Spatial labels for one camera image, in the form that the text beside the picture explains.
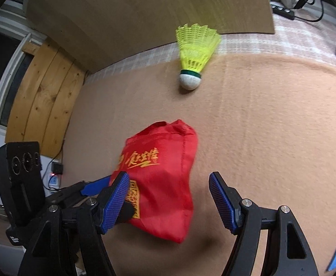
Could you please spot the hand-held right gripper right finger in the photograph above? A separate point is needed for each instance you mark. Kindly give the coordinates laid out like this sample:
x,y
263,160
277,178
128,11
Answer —
x,y
224,202

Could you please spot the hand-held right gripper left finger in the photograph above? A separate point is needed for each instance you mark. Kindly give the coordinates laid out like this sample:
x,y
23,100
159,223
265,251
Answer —
x,y
114,204

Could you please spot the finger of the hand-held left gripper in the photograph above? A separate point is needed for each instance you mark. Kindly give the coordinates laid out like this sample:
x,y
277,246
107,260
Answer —
x,y
96,185
127,212

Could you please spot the red cloth bag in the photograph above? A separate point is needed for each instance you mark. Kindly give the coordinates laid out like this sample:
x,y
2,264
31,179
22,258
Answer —
x,y
162,184

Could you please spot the yellow shuttlecock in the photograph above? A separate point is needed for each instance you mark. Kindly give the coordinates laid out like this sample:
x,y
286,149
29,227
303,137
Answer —
x,y
196,49

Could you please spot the white power strip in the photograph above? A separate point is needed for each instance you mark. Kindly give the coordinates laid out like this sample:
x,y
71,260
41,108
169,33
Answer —
x,y
53,181

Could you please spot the black power adapter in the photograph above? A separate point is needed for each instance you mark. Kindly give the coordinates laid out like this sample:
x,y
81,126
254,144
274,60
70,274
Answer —
x,y
57,168

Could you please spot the tan blanket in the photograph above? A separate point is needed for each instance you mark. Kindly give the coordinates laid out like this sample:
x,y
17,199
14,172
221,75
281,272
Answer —
x,y
271,135

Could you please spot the pine wood panel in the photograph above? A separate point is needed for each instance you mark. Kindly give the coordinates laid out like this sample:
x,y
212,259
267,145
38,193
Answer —
x,y
41,97

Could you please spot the light wooden board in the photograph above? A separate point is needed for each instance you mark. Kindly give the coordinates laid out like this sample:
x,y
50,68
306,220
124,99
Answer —
x,y
127,14

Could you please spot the checkered sheet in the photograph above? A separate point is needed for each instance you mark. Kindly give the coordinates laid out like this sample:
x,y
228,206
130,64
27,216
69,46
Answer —
x,y
300,40

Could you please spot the black power strip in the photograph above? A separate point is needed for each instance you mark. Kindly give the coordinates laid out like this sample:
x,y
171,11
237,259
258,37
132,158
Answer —
x,y
283,11

